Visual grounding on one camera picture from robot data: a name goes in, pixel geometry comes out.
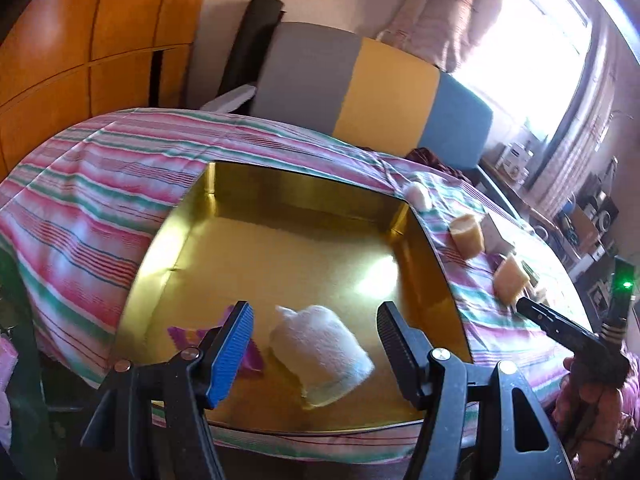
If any purple snack packet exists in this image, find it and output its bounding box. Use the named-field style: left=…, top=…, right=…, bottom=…
left=166, top=304, right=265, bottom=376

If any yellow sponge block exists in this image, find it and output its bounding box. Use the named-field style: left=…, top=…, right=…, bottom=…
left=492, top=255, right=529, bottom=306
left=448, top=214, right=485, bottom=260

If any white towel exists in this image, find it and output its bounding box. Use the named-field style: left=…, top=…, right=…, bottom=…
left=269, top=304, right=375, bottom=408

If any green white small box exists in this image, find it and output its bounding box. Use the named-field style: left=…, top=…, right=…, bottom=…
left=521, top=260, right=547, bottom=304

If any white cardboard box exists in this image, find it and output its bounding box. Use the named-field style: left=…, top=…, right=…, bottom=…
left=480, top=211, right=518, bottom=256

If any person's right hand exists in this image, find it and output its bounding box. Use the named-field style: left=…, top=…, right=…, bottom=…
left=552, top=358, right=623, bottom=460

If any black stereo speaker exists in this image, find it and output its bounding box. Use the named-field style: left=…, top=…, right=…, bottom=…
left=578, top=188, right=620, bottom=237

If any white box on desk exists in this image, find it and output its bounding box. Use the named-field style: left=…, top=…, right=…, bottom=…
left=496, top=143, right=534, bottom=182

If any gold metal tin box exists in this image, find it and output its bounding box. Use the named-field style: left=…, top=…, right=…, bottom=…
left=112, top=162, right=470, bottom=434

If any white cotton ball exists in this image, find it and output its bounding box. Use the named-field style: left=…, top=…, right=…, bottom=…
left=402, top=182, right=433, bottom=212

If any striped pink green bedsheet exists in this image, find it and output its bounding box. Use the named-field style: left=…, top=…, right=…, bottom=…
left=0, top=107, right=594, bottom=463

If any dark red cloth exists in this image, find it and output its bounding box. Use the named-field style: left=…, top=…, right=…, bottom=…
left=405, top=148, right=471, bottom=183

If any pink window curtain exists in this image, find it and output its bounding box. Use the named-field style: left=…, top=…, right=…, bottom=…
left=376, top=0, right=503, bottom=73

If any orange wooden wardrobe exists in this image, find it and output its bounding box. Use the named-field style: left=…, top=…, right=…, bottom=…
left=1, top=0, right=203, bottom=176

